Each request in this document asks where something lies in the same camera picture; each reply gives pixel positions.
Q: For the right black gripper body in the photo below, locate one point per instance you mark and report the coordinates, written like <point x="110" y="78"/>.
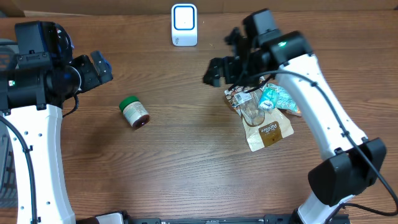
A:
<point x="242" y="71"/>

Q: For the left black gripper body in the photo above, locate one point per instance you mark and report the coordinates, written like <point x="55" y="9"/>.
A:
<point x="90" y="76"/>

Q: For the beige snack pouch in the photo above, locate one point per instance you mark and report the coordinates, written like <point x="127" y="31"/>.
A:
<point x="262" y="128"/>

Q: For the green lid jar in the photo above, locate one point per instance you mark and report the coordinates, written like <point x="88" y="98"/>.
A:
<point x="134" y="112"/>

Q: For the white barcode scanner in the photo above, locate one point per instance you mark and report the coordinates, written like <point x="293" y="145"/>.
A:
<point x="184" y="25"/>

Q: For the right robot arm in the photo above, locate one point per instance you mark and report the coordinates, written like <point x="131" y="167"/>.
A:
<point x="350" y="161"/>

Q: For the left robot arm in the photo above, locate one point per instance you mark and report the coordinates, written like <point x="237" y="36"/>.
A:
<point x="32" y="96"/>

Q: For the small teal white packet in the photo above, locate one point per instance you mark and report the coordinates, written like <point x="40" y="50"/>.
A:
<point x="269" y="99"/>

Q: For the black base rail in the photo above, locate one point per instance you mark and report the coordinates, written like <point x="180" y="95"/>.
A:
<point x="121" y="217"/>

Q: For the grey plastic mesh basket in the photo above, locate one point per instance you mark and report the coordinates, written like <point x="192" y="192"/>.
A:
<point x="8" y="176"/>

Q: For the teal wet wipes packet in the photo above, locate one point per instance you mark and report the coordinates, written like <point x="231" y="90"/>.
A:
<point x="284" y="100"/>

